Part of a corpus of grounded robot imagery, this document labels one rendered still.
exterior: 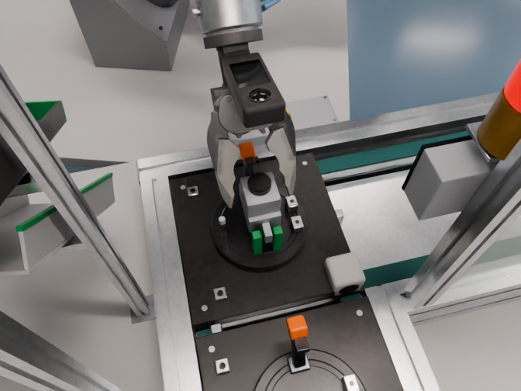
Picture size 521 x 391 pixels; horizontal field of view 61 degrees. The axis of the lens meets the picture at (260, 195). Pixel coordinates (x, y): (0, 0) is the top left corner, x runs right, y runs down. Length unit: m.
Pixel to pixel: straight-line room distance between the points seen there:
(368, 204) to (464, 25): 2.15
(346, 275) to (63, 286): 0.46
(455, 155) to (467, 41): 2.31
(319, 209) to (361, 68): 1.76
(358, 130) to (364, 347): 0.37
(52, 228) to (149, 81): 0.61
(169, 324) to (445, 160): 0.41
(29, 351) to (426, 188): 0.34
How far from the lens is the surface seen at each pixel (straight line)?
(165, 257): 0.68
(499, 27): 2.90
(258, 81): 0.50
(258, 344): 0.61
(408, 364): 0.65
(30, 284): 0.84
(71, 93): 1.08
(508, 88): 0.39
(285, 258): 0.62
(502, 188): 0.44
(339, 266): 0.63
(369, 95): 2.27
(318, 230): 0.67
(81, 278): 0.81
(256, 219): 0.58
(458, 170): 0.43
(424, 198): 0.45
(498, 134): 0.41
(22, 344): 0.31
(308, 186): 0.71
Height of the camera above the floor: 1.56
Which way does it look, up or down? 57 degrees down
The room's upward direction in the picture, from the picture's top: straight up
